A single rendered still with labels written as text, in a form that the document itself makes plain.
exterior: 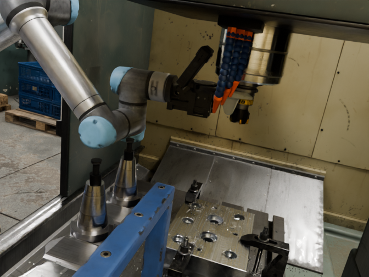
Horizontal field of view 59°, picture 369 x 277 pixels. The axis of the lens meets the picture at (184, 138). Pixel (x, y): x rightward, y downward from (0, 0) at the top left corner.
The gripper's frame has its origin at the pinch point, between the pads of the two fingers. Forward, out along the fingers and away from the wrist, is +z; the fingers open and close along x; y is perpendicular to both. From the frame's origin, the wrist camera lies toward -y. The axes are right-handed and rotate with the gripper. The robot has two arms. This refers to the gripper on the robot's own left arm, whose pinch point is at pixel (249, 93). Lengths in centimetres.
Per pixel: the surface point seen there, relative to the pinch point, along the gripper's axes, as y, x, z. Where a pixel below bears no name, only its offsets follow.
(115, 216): 17.7, 37.1, -15.2
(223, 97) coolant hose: -0.7, 16.0, -3.7
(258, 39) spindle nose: -12.3, 7.9, 0.4
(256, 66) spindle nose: -6.9, 7.7, 1.0
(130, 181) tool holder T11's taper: 13.6, 31.7, -15.4
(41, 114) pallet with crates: 118, -293, -292
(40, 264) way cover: 65, 4, -56
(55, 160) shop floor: 135, -203, -204
